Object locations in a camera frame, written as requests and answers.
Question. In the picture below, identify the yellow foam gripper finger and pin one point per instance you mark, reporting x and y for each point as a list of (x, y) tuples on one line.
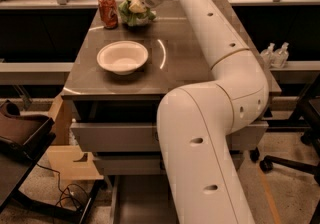
[(136, 6)]

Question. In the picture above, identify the green jalapeno chip bag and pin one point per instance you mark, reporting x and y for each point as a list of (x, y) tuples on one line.
[(134, 19)]

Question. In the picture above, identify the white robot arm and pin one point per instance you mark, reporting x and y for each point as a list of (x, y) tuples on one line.
[(194, 120)]

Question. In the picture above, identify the red coke can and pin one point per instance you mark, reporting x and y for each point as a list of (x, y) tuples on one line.
[(108, 13)]

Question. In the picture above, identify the white paper bowl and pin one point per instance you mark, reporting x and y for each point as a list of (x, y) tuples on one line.
[(122, 57)]

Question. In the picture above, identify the grey drawer cabinet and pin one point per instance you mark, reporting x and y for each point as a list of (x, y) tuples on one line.
[(156, 104)]

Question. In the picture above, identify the clear sanitizer bottle left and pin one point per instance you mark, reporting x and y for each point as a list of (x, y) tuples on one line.
[(267, 54)]

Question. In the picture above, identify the clear sanitizer bottle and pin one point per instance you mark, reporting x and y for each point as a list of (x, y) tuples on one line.
[(280, 56), (267, 54)]

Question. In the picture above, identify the grey top drawer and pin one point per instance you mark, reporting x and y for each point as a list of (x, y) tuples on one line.
[(142, 137)]

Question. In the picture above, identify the clear sanitizer bottle right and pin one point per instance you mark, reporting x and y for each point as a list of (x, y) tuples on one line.
[(280, 56)]

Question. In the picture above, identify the grey middle drawer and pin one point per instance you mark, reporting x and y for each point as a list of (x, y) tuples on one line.
[(129, 163)]

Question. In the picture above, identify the cardboard box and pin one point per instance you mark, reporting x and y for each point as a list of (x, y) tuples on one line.
[(64, 154)]

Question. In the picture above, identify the grey open bottom drawer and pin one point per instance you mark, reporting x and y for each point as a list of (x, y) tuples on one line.
[(142, 199)]

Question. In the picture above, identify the black office chair base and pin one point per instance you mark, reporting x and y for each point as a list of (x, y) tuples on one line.
[(290, 168)]

